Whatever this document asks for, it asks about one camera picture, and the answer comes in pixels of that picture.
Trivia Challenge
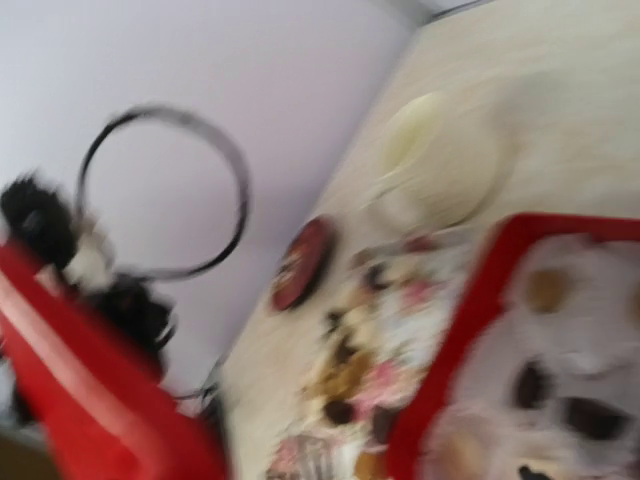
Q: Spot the red box lid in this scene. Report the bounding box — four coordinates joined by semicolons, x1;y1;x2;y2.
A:
1;242;230;479

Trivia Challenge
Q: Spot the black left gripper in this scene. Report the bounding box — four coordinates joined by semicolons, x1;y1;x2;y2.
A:
1;175;175;370

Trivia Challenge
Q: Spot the white ribbed ceramic mug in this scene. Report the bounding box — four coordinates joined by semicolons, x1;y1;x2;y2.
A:
367;86;509;234

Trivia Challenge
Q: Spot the red floral vase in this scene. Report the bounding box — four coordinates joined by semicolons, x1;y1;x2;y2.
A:
270;215;337;312

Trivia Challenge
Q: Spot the red box with paper cups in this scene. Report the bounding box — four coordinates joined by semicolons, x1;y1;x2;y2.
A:
387;212;640;480

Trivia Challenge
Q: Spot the caramel square chocolate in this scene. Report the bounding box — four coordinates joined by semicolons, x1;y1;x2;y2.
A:
524;268;574;314

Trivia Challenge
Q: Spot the floral rectangular tray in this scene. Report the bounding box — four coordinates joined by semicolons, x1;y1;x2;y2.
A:
263;228;473;479

